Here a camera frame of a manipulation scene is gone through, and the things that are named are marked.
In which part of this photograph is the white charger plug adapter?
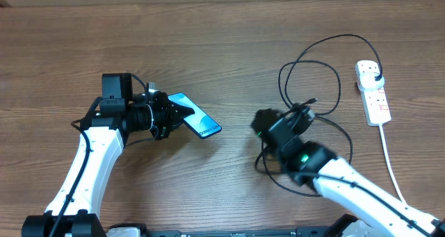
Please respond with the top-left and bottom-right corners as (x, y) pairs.
(357, 73), (385, 92)

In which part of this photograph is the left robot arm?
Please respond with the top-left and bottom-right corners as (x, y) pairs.
(21, 73), (195, 236)

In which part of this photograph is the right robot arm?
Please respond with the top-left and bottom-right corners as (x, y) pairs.
(251, 104), (444, 236)

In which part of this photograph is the white power strip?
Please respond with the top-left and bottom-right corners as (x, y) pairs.
(355, 60), (391, 126)

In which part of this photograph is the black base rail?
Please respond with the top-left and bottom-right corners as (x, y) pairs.
(106, 223), (348, 237)

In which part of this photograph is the smartphone with teal screen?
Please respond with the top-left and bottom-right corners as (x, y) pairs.
(168, 92), (222, 139)

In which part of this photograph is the black USB charging cable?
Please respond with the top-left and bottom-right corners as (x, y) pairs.
(254, 33), (384, 197)

